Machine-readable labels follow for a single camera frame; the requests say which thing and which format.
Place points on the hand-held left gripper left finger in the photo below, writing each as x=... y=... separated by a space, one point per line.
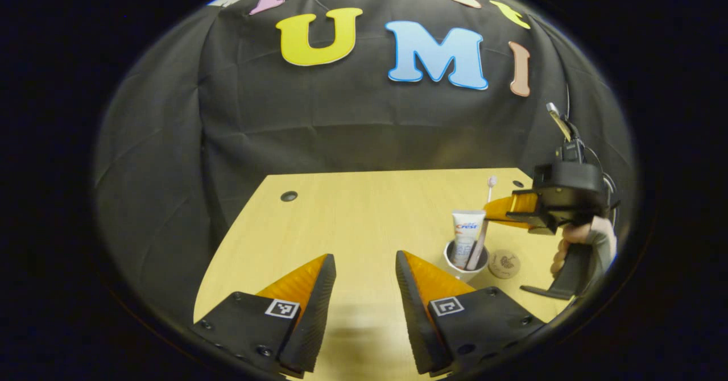
x=315 y=318

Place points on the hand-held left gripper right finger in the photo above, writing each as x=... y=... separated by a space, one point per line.
x=418 y=324

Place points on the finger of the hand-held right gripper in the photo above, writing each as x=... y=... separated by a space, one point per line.
x=524 y=203
x=515 y=219

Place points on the white toothbrush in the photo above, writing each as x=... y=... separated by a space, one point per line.
x=483 y=227

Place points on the round cork coaster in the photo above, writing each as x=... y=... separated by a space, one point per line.
x=504 y=264

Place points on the white toothpaste tube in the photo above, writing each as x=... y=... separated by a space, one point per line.
x=467 y=230

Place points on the white cup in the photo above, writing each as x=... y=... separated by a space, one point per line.
x=455 y=270

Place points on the wooden desktop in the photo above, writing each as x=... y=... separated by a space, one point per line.
x=352 y=222

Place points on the black backdrop cloth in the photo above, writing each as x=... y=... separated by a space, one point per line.
x=341 y=119

